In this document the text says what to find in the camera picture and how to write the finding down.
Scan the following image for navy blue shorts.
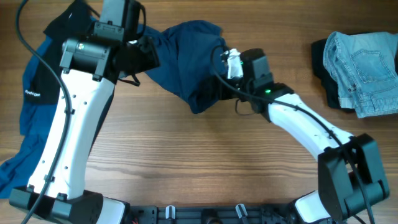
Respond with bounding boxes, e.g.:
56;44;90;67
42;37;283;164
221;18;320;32
144;20;226;114

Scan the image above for light blue denim jeans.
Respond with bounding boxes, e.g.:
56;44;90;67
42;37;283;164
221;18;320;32
322;30;398;119

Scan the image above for blue t-shirt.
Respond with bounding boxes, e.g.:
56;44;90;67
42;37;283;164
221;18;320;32
0;15;97;200

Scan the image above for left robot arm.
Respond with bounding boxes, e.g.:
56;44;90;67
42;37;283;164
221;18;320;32
9;1;160;223

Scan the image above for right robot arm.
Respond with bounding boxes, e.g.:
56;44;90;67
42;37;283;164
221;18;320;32
210;45;390;223

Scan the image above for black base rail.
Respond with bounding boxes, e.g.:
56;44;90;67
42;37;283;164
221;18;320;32
123;203;300;224

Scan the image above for black folded garment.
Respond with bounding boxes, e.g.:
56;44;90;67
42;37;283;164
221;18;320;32
310;30;398;110

